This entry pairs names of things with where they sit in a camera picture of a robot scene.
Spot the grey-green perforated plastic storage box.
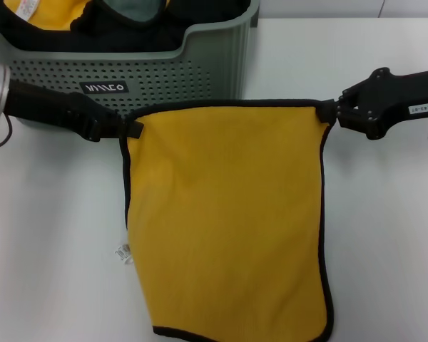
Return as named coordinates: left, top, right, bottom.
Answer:
left=0, top=0, right=260, bottom=135

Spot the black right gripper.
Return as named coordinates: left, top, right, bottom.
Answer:
left=315, top=67, right=428, bottom=140

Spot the yellow towel with black trim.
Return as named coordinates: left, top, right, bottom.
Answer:
left=114, top=97, right=338, bottom=338

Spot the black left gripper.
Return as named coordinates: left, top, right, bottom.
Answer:
left=6, top=83, right=144, bottom=142

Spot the yellow towel with white tag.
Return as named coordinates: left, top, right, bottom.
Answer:
left=2, top=0, right=92, bottom=31

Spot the grey-green towel with black trim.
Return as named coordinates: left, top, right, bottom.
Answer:
left=98, top=0, right=170, bottom=24

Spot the black brand label on box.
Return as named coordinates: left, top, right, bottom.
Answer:
left=80, top=81, right=129, bottom=95

